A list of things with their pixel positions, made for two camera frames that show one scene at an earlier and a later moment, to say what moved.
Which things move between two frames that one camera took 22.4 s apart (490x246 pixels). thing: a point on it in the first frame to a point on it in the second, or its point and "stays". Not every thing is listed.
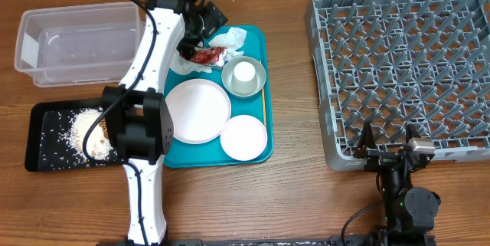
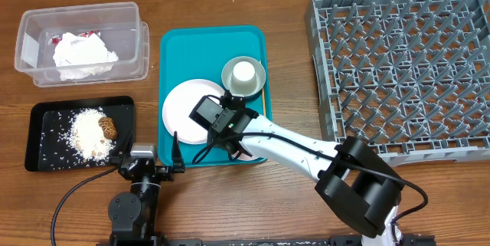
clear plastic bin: [79, 45] stays
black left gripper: [213, 16] to [167, 172]
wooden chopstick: [264, 107] stays
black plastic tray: [49, 145] stays
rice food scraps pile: [97, 145] stays
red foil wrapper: [210, 55] to [56, 41]
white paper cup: [244, 80] stays
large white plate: [197, 109] stays
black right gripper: [380, 158] to [214, 129]
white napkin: [184, 67] to [80, 57]
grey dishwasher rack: [394, 54] stays
